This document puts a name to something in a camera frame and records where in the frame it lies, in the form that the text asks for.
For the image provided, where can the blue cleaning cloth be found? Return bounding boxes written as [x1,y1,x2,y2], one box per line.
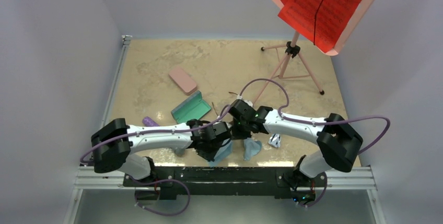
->
[243,138,262,161]
[208,139,232,167]

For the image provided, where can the brown sunglasses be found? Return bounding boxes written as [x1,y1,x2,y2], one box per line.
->
[211,91,238,116]

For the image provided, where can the teal glasses case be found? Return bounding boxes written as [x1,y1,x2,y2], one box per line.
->
[171,90,212,124]

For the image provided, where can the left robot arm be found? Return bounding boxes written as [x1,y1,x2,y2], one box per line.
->
[91,118,231,187]

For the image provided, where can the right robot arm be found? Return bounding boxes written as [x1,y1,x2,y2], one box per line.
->
[229,99,363,186]

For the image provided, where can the crumpled blue cleaning cloth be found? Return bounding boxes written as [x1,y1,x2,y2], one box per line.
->
[243,138,262,161]

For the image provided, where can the white folded glasses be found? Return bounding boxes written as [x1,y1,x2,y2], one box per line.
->
[268,134,281,148]

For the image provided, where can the pink glasses case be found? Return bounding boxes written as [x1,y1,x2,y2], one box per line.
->
[168,66,197,96]

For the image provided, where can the purple microphone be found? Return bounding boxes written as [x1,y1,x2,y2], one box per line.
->
[142,116,186,157]

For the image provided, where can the pink music stand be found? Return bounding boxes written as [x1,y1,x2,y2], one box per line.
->
[250,0,393,107]

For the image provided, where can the red sheet music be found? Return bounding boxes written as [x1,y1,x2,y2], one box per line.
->
[278,0,362,53]

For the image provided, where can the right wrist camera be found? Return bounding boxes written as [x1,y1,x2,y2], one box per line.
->
[237,95,253,107]

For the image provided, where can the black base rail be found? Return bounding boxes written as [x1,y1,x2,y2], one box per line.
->
[122,167,326,201]

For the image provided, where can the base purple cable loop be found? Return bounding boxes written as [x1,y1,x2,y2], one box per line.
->
[130,175,191,217]

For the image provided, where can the aluminium frame rail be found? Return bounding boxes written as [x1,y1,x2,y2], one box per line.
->
[62,34,388,224]

